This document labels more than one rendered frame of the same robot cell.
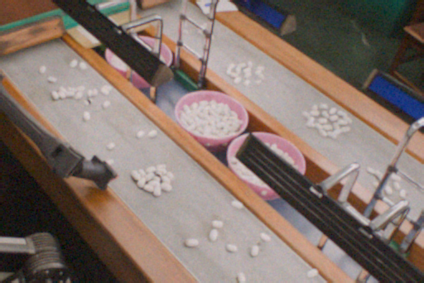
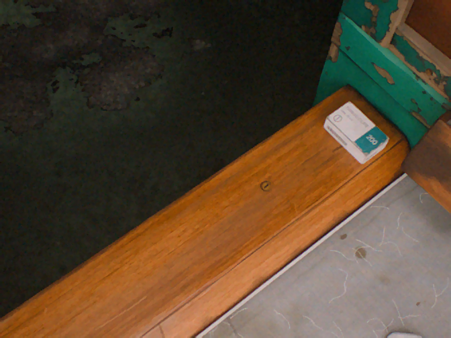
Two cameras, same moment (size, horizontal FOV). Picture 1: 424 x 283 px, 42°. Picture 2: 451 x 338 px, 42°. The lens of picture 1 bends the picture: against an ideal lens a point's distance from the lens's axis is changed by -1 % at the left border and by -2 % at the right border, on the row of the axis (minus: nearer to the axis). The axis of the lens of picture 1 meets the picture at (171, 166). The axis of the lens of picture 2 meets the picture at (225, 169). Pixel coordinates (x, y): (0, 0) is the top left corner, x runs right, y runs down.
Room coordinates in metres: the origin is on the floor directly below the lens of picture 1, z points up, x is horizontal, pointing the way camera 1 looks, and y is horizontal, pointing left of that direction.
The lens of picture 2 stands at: (1.57, 0.39, 1.30)
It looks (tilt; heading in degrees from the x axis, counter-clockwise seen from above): 60 degrees down; 91
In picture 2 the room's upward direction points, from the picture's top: 5 degrees clockwise
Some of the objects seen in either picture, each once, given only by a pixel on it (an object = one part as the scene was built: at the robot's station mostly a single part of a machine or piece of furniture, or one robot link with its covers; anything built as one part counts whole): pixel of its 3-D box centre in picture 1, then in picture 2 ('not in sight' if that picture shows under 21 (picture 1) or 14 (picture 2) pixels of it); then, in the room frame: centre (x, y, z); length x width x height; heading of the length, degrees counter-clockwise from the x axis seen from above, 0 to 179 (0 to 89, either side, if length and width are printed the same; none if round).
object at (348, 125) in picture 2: not in sight; (356, 132); (1.70, 0.75, 0.77); 0.06 x 0.04 x 0.02; 134
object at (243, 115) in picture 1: (209, 123); not in sight; (1.58, -0.12, 0.72); 0.27 x 0.27 x 0.10
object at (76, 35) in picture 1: (108, 29); not in sight; (2.06, 0.34, 0.77); 0.33 x 0.15 x 0.01; 134
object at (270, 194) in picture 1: (263, 169); not in sight; (1.38, -0.31, 0.72); 0.27 x 0.27 x 0.10
